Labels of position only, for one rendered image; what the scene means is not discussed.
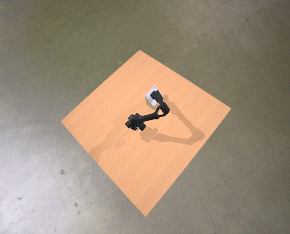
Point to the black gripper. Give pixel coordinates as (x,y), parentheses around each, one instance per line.
(141,127)

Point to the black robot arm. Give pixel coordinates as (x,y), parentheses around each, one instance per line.
(138,119)

